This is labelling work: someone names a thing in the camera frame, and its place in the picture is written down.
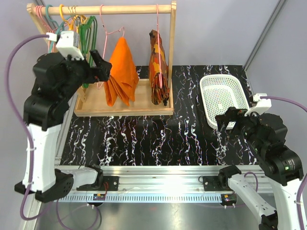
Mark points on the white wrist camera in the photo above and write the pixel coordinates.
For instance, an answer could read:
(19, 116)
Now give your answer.
(67, 43)
(259, 105)

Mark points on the wooden clothes rack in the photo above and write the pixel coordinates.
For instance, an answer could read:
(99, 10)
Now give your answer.
(91, 101)

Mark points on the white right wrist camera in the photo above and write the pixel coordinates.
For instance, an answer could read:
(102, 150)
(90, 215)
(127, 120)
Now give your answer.
(259, 105)

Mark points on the yellow plastic hanger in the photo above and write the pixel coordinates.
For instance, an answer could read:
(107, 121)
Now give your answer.
(75, 20)

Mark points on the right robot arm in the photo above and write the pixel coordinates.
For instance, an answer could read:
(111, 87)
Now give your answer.
(268, 163)

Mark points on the pink empty hanger left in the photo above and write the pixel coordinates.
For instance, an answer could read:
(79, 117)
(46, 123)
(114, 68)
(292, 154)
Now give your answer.
(46, 26)

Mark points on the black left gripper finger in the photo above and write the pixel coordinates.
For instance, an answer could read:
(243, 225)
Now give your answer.
(98, 60)
(103, 71)

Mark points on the teal plastic hanger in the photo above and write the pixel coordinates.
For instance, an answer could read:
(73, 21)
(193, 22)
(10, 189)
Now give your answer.
(59, 28)

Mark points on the green plastic hanger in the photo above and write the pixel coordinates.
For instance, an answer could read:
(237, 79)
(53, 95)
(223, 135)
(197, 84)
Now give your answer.
(88, 35)

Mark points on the orange trousers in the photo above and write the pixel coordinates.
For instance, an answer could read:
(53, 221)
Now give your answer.
(123, 77)

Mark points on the pink wire hanger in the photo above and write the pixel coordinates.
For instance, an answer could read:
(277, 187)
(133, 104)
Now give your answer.
(107, 33)
(158, 42)

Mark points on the camouflage patterned trousers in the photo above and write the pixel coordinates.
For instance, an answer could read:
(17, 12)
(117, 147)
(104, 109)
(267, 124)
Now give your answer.
(158, 95)

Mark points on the aluminium mounting rail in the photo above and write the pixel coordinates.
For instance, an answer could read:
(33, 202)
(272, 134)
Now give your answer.
(79, 145)

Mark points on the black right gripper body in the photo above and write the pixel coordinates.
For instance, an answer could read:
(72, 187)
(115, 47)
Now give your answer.
(242, 121)

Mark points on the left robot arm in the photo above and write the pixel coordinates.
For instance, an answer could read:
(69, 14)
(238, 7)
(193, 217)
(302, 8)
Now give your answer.
(57, 79)

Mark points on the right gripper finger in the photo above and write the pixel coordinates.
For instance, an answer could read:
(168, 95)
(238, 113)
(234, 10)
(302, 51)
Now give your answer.
(227, 117)
(224, 125)

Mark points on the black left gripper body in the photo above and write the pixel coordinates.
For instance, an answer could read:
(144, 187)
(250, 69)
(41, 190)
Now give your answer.
(80, 71)

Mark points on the white perforated plastic basket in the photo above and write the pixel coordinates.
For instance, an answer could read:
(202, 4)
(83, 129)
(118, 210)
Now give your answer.
(219, 92)

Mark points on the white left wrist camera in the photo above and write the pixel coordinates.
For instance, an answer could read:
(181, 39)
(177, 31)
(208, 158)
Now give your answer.
(67, 43)

